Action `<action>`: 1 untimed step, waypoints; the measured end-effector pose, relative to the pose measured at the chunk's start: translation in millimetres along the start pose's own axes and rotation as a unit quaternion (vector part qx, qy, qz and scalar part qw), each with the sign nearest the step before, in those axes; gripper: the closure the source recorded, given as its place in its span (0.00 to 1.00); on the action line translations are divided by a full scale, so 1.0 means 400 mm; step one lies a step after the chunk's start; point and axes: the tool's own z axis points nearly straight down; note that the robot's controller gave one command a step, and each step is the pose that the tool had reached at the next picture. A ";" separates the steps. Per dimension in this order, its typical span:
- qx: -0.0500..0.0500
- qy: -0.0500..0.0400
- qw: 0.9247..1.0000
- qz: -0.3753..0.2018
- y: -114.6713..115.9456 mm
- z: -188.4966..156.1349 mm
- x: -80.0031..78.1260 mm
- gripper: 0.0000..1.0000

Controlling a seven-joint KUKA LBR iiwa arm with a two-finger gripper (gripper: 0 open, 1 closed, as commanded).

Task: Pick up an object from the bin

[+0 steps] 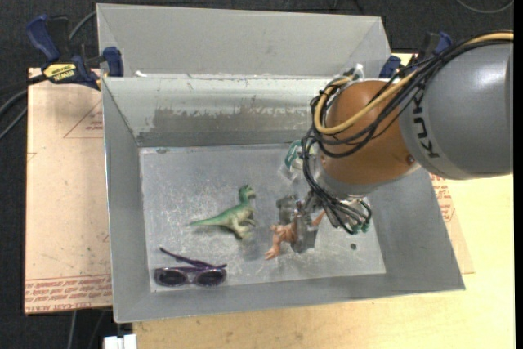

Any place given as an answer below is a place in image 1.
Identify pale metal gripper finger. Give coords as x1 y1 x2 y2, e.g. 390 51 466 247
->
291 214 320 255
276 195 297 223

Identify orange toy dinosaur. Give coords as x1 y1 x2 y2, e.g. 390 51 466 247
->
263 210 328 262

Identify clear plastic bottle green label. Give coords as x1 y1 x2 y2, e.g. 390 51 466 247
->
279 139 316 181

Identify green toy dinosaur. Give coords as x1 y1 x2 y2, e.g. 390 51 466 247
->
188 184 258 241

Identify grey metal bin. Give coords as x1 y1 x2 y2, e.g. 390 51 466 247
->
96 2 467 324

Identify purple sunglasses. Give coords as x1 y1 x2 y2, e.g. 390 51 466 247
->
153 246 229 289

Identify brown cardboard board red print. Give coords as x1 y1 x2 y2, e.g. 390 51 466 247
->
24 66 476 316

